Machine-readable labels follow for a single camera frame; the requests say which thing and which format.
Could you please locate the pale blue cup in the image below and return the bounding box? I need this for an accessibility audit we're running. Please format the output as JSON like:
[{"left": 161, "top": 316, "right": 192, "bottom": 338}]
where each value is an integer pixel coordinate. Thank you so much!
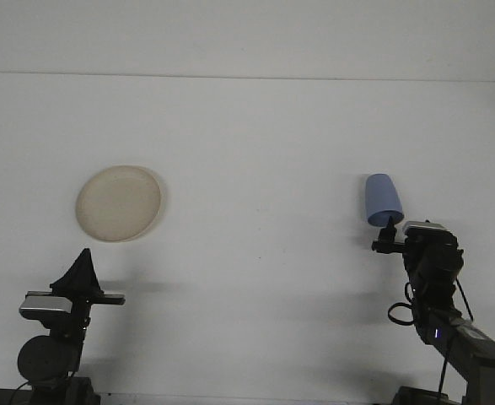
[{"left": 363, "top": 172, "right": 406, "bottom": 229}]

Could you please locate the pale round plate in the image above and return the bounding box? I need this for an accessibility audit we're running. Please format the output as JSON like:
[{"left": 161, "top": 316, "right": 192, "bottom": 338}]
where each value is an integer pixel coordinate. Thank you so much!
[{"left": 75, "top": 165, "right": 164, "bottom": 243}]

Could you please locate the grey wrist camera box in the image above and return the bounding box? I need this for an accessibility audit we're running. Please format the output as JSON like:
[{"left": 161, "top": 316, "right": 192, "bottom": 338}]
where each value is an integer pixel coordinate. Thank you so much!
[
  {"left": 19, "top": 296, "right": 72, "bottom": 321},
  {"left": 402, "top": 220, "right": 449, "bottom": 235}
]

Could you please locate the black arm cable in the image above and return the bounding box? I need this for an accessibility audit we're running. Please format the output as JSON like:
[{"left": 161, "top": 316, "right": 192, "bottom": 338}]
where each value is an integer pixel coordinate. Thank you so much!
[{"left": 388, "top": 278, "right": 476, "bottom": 397}]

